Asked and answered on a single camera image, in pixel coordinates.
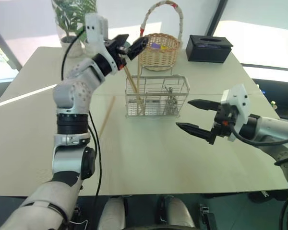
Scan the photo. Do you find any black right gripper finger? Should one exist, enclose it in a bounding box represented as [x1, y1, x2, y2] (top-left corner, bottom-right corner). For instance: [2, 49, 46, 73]
[187, 98, 221, 112]
[175, 122, 218, 146]

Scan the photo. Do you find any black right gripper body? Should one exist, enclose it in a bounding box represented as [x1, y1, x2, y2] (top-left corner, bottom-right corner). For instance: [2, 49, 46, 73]
[213, 103, 236, 138]

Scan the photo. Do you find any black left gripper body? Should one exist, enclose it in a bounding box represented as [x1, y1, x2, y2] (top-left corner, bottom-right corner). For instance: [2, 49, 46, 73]
[104, 38, 131, 71]

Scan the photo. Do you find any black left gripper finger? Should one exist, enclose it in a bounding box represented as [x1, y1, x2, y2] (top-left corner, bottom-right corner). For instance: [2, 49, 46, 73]
[111, 34, 130, 47]
[127, 36, 150, 61]

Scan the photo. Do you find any wooden chopstick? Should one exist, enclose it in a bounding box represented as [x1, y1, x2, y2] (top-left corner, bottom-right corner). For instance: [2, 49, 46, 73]
[137, 57, 144, 114]
[99, 96, 117, 138]
[124, 67, 143, 114]

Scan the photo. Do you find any green plant in glass vase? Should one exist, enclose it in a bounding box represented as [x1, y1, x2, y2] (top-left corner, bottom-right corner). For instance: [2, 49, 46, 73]
[51, 0, 98, 58]

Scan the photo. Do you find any black tissue box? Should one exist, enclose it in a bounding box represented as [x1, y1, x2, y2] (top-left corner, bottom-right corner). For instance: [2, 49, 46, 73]
[185, 34, 234, 64]

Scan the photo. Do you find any silver robot leg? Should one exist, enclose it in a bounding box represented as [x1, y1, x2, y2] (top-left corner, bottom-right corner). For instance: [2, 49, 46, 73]
[97, 196, 127, 230]
[157, 195, 196, 230]

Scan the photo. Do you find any wicker basket with handle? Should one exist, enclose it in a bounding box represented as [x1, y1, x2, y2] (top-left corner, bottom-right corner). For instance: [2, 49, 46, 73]
[137, 0, 184, 72]

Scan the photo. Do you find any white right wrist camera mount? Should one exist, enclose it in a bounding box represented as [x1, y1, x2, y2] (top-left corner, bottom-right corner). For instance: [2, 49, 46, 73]
[220, 83, 252, 142]

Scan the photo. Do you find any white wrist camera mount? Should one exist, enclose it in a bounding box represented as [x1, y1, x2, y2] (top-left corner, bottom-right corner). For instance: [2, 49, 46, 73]
[84, 13, 109, 56]
[220, 83, 252, 142]

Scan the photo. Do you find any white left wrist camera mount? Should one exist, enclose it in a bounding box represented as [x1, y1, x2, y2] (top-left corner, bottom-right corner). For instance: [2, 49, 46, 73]
[84, 13, 109, 56]

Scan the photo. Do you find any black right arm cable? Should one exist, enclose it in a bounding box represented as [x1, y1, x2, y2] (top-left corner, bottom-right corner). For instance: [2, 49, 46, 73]
[231, 124, 288, 147]

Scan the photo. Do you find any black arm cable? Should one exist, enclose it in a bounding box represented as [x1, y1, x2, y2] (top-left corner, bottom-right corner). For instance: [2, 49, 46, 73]
[60, 25, 103, 230]
[231, 124, 288, 147]

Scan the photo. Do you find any metal wire basket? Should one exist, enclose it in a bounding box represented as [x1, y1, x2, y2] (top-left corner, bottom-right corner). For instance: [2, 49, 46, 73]
[124, 64, 191, 118]

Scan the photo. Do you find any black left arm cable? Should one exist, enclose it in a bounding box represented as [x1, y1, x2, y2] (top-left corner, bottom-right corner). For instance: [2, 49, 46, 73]
[60, 25, 103, 230]

